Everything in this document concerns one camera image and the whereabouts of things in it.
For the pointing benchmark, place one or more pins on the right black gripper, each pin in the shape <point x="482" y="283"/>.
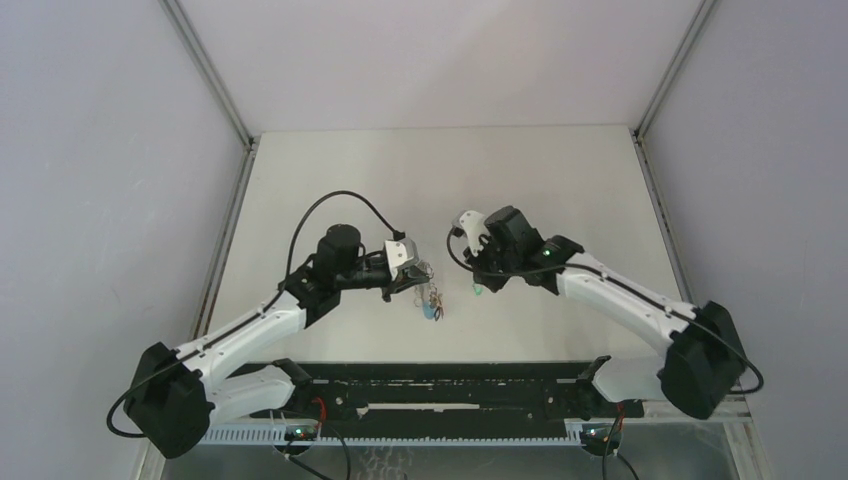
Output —
<point x="477" y="260"/>

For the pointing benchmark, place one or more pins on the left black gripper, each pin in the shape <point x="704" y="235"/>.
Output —
<point x="394" y="287"/>

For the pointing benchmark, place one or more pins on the large keyring with key tags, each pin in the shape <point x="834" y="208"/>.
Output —
<point x="427" y="296"/>

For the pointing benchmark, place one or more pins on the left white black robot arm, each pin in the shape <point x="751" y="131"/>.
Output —
<point x="178" y="393"/>

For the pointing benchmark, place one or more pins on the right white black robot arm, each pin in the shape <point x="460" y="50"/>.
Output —
<point x="699" y="357"/>

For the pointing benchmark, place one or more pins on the left circuit board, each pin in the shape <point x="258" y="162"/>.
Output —
<point x="301" y="433"/>

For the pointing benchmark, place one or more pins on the circuit board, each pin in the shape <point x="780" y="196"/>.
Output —
<point x="301" y="433"/>
<point x="598" y="442"/>

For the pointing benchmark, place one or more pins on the right circuit board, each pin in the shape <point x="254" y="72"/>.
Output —
<point x="598" y="442"/>

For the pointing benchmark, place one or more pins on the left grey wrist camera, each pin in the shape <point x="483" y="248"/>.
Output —
<point x="401" y="255"/>

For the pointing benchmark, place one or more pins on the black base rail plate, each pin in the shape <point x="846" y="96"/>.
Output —
<point x="438" y="399"/>

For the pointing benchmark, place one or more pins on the left aluminium frame post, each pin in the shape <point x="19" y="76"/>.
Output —
<point x="178" y="16"/>

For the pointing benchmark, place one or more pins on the aluminium frame post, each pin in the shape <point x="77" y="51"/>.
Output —
<point x="639" y="136"/>
<point x="178" y="16"/>

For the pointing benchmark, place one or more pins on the white slotted cable duct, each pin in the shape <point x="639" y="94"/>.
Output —
<point x="565" y="434"/>

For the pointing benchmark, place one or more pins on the right aluminium frame post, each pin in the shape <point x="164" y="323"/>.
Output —
<point x="639" y="136"/>

